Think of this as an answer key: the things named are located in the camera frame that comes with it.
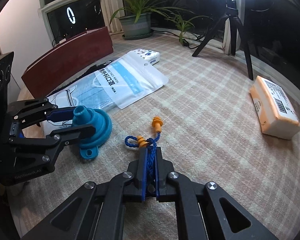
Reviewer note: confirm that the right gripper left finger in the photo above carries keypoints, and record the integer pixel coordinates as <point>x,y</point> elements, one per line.
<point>95,211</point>

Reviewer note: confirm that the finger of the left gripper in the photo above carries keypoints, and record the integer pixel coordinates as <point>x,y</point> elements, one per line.
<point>72,134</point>
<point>60,114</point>

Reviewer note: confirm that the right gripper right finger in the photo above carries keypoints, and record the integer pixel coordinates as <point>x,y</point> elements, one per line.
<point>204,211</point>

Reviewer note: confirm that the blue silicone funnel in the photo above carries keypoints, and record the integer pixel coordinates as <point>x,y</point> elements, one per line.
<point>101,122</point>

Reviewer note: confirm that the face mask pack bag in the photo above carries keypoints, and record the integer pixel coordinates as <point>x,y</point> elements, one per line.
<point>117,83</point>

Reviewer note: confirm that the blue corded orange earplugs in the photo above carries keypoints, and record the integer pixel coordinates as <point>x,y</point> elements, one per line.
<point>150,145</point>

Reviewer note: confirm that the Vinda pocket tissue pack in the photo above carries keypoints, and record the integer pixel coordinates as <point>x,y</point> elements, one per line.
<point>151,56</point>

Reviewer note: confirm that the orange tissue pack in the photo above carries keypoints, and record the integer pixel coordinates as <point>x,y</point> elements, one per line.
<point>275,112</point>

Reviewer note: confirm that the red cardboard box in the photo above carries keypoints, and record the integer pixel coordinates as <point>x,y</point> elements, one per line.
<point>65,60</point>

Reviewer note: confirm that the large potted spider plant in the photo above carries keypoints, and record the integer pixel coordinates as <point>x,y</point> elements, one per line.
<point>134,16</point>

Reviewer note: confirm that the small spider plant offshoot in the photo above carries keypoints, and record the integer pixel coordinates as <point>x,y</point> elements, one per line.
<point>182,25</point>

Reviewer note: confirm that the black tripod stand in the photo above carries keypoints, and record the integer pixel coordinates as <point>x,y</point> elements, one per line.
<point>236,27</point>

